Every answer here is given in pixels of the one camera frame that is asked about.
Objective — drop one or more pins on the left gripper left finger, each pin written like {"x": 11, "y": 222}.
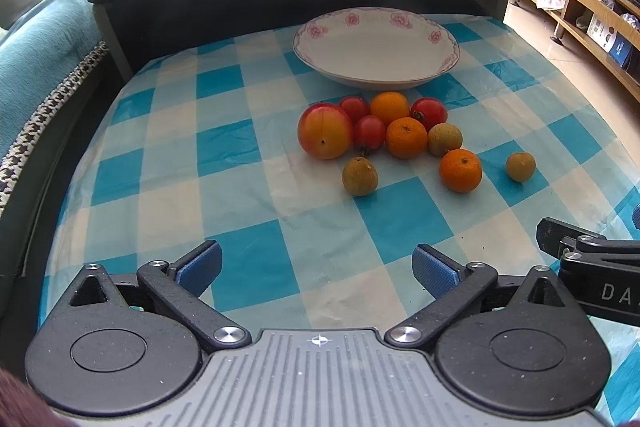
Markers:
{"x": 176, "y": 287}

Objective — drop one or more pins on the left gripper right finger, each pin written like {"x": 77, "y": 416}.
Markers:
{"x": 457, "y": 290}

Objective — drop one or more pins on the orange mandarin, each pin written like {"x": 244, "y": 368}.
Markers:
{"x": 390, "y": 106}
{"x": 461, "y": 171}
{"x": 406, "y": 138}

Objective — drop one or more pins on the brown longan fruit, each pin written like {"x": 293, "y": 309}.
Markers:
{"x": 520, "y": 167}
{"x": 442, "y": 138}
{"x": 359, "y": 177}

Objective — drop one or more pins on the red cherry tomato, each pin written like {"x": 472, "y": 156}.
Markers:
{"x": 355, "y": 107}
{"x": 429, "y": 112}
{"x": 369, "y": 134}

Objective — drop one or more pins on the large red yellow apple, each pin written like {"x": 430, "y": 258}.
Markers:
{"x": 324, "y": 131}

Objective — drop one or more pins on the blue white checkered tablecloth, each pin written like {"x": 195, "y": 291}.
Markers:
{"x": 202, "y": 144}

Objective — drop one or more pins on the white blue box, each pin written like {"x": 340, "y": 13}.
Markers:
{"x": 607, "y": 37}

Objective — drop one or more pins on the wooden tv shelf unit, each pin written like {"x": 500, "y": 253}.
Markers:
{"x": 611, "y": 13}

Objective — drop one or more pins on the white floral porcelain plate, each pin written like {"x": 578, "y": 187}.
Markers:
{"x": 378, "y": 49}

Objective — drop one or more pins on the teal sofa blanket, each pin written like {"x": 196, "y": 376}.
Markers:
{"x": 45, "y": 57}

